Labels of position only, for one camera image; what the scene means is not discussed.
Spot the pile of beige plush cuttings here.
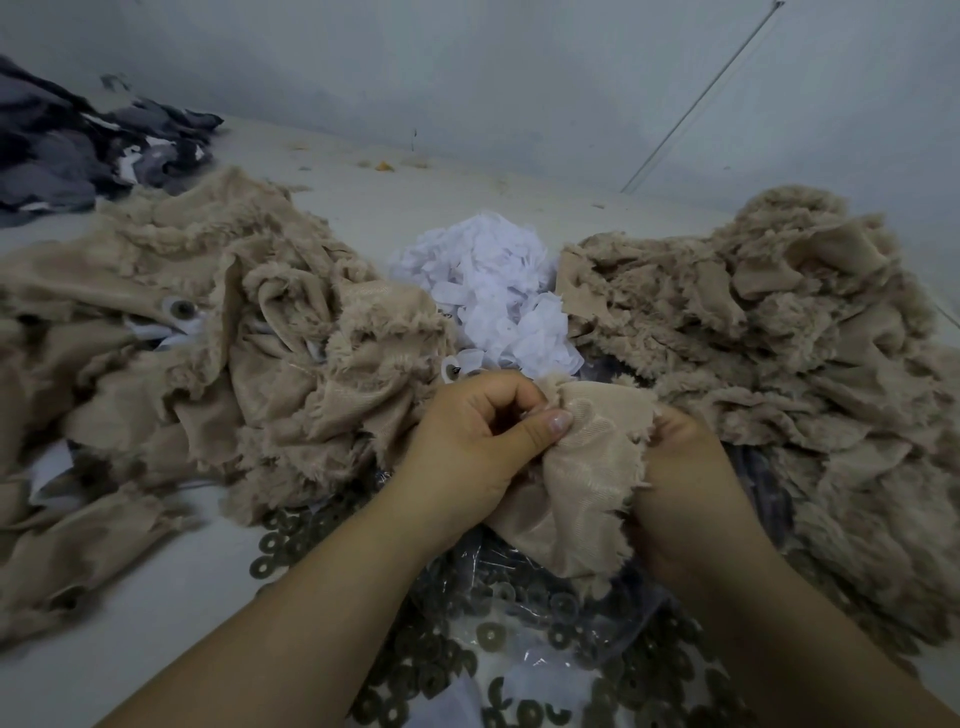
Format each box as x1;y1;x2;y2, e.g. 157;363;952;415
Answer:
555;185;960;665
0;166;460;648

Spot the heap of white fabric labels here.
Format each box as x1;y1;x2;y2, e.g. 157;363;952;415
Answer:
388;211;586;381

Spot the pile of olive ring washers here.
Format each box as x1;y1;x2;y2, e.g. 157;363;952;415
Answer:
249;480;762;728

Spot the beige plush fabric piece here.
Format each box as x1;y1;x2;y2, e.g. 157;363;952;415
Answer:
486;373;663;603

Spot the person's right forearm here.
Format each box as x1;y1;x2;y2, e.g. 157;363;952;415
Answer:
673;541;960;728

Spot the heap of dark grey fabric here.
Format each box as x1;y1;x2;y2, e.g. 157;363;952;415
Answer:
0;54;225;228

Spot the person's left forearm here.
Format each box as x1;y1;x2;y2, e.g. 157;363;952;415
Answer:
96;487;453;728

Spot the thin grey wall cable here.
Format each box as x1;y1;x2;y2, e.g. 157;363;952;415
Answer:
620;0;786;195

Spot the white sheet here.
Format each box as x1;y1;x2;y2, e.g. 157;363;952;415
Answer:
27;439;78;505

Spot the person's right hand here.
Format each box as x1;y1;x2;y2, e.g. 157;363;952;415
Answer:
628;405;775;595

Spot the person's left hand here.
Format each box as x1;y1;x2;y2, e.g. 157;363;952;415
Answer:
386;370;575;553

